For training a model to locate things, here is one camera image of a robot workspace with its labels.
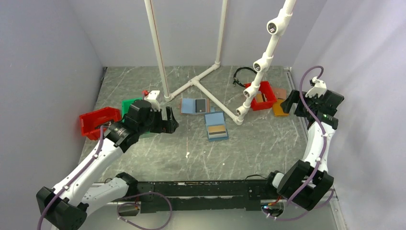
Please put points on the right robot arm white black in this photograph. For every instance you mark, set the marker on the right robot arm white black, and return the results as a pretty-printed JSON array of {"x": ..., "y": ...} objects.
[{"x": 319, "y": 112}]

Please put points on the brown flat card holder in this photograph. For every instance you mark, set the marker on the brown flat card holder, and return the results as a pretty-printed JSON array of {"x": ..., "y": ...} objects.
[{"x": 280, "y": 93}]

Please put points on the blue open card holder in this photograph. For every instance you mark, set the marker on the blue open card holder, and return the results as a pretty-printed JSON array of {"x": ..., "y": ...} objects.
[{"x": 215, "y": 124}]

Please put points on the white pvc camera mast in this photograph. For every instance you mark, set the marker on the white pvc camera mast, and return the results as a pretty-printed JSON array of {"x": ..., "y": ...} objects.
[{"x": 276, "y": 28}]

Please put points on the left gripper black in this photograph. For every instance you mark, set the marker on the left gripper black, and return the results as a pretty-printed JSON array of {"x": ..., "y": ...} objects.
[{"x": 168, "y": 126}]

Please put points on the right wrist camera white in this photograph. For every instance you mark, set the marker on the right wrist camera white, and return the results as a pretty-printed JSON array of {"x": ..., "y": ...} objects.
[{"x": 318, "y": 88}]

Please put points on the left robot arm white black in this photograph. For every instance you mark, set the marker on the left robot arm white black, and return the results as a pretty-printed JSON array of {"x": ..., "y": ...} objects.
[{"x": 68, "y": 203}]

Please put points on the right red plastic bin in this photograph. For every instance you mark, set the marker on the right red plastic bin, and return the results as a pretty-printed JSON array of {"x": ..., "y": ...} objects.
[{"x": 265, "y": 98}]

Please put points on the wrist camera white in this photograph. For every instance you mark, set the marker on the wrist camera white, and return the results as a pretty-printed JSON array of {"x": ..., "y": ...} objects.
[
  {"x": 318, "y": 88},
  {"x": 153, "y": 98}
]

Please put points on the left red plastic bin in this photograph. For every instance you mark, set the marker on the left red plastic bin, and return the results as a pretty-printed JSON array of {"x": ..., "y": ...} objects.
[{"x": 91, "y": 122}]

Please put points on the red plastic bin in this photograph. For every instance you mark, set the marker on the red plastic bin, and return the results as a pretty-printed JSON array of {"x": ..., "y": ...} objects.
[
  {"x": 91, "y": 122},
  {"x": 265, "y": 98}
]

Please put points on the white pvc pipe frame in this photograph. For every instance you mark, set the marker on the white pvc pipe frame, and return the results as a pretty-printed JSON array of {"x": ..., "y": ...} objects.
[{"x": 195, "y": 81}]

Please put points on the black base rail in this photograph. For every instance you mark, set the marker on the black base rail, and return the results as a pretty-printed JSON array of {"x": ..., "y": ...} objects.
[{"x": 246, "y": 194}]

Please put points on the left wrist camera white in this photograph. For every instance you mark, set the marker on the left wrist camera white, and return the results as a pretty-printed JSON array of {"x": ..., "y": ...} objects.
[{"x": 153, "y": 98}]

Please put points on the orange card holder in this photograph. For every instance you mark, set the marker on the orange card holder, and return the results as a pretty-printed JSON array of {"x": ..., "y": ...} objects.
[{"x": 277, "y": 109}]

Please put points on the green plastic bin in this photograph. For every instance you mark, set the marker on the green plastic bin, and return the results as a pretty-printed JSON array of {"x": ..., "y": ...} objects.
[{"x": 125, "y": 107}]

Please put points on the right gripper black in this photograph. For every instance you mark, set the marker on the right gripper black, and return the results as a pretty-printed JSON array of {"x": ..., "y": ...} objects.
[{"x": 298, "y": 112}]

